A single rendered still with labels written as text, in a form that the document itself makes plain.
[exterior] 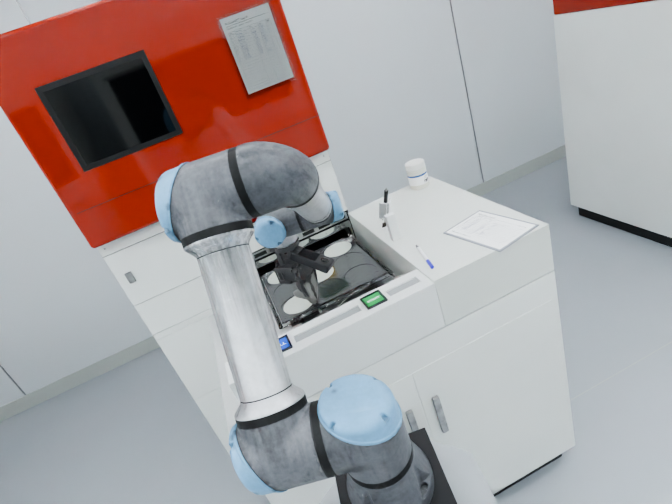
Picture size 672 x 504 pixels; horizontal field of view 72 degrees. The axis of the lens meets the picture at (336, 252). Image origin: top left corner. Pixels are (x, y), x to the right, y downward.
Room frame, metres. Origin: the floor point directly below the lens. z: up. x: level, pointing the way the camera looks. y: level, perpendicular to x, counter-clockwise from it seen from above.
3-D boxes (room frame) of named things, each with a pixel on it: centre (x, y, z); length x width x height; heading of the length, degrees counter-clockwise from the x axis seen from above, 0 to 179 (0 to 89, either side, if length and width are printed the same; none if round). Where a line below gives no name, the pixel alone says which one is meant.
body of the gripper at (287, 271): (1.17, 0.13, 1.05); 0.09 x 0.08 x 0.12; 56
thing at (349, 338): (0.95, 0.08, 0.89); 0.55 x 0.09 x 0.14; 100
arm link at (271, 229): (1.06, 0.11, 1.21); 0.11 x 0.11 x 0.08; 84
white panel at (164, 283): (1.51, 0.31, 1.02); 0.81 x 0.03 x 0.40; 100
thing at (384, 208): (1.26, -0.18, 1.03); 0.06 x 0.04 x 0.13; 10
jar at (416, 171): (1.57, -0.38, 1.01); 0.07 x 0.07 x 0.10
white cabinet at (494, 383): (1.23, -0.02, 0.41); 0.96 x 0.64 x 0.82; 100
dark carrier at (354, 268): (1.32, 0.08, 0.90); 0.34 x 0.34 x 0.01; 10
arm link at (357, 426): (0.53, 0.06, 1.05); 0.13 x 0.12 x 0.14; 84
